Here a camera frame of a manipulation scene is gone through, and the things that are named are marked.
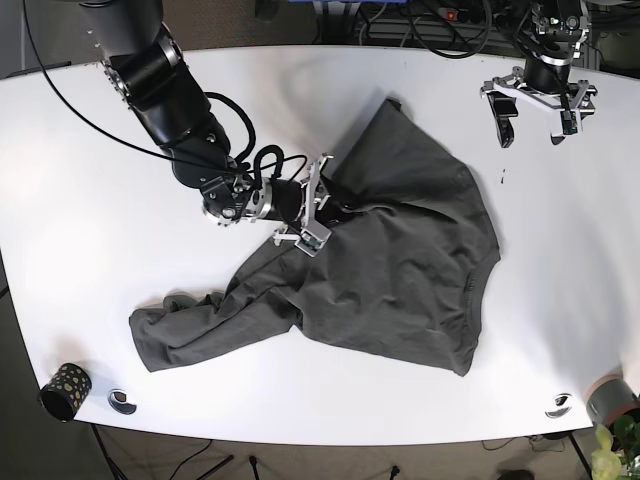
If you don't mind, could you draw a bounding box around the black floral cup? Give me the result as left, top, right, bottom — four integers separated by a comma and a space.
37, 363, 92, 422

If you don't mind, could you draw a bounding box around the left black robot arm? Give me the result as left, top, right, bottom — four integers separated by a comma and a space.
481, 1, 598, 148

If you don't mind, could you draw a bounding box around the metal table grommet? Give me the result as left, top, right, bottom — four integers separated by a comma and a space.
544, 393, 574, 420
107, 389, 137, 415

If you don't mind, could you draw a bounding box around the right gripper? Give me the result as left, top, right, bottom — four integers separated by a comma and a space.
262, 153, 362, 257

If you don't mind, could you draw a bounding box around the left metal table grommet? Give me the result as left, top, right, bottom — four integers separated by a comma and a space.
107, 389, 137, 415

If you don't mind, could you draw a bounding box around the dark grey T-shirt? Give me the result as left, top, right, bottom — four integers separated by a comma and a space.
129, 99, 500, 376

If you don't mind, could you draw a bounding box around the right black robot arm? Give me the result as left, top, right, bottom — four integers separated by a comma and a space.
79, 1, 334, 256

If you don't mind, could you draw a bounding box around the grey plant pot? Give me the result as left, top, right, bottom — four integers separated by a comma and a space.
585, 375, 639, 427

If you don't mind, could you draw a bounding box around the right metal table grommet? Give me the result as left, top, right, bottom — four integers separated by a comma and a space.
544, 393, 574, 420

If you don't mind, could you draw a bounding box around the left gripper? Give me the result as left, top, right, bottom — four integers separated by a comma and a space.
480, 57, 598, 149

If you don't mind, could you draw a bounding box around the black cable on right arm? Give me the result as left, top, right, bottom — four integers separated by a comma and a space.
20, 0, 311, 191

